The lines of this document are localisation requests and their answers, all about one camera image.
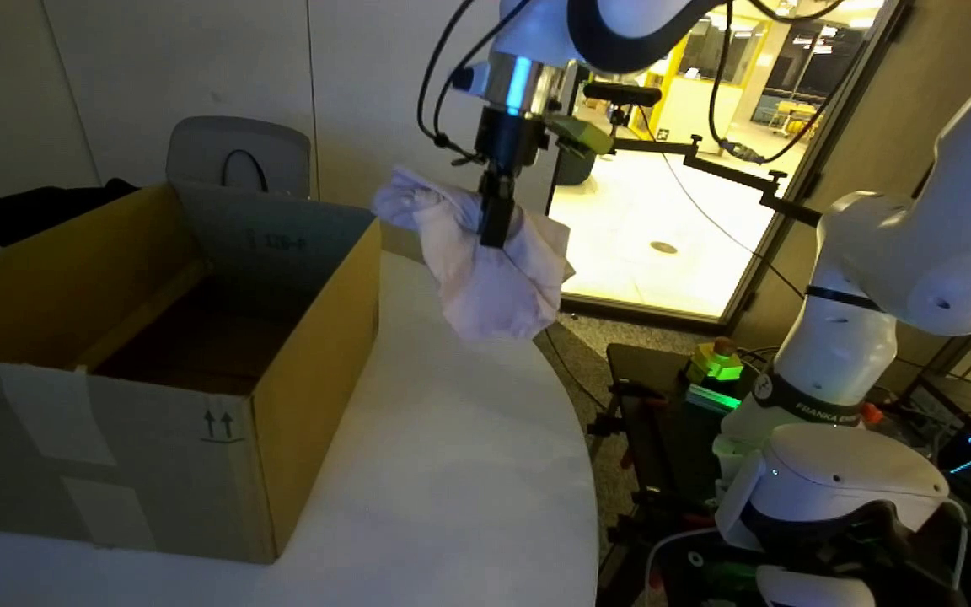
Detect large open cardboard box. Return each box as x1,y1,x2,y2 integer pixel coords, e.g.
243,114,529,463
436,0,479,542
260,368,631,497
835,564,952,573
0,181,384,567

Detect black equipment stand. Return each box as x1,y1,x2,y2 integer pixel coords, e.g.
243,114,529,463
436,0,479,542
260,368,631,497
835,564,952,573
587,341,759,607

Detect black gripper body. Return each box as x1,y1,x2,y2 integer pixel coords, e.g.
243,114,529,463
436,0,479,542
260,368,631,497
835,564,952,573
471,101,551,176

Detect black cloth bundle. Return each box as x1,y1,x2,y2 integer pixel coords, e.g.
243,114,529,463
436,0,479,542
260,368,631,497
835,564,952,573
0,176,143,251

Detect yellowish wrist camera block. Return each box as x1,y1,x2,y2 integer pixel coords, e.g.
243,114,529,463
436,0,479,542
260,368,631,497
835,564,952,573
543,107,621,163

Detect small lit electronic device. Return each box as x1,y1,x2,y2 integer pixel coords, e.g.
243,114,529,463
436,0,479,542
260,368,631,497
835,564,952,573
680,344,750,418

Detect dark green round stool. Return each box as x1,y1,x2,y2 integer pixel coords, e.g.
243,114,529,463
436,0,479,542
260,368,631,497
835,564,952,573
551,131,602,189

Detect pale pink towel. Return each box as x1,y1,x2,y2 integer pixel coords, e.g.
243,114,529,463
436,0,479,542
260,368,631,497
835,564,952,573
370,163,576,344

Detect black mounting rod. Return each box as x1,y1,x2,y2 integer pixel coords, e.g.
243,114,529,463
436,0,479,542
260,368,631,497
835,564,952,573
607,131,826,231

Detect grey chair backrest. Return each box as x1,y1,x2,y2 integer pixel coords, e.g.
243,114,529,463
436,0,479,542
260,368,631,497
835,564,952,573
161,114,318,207

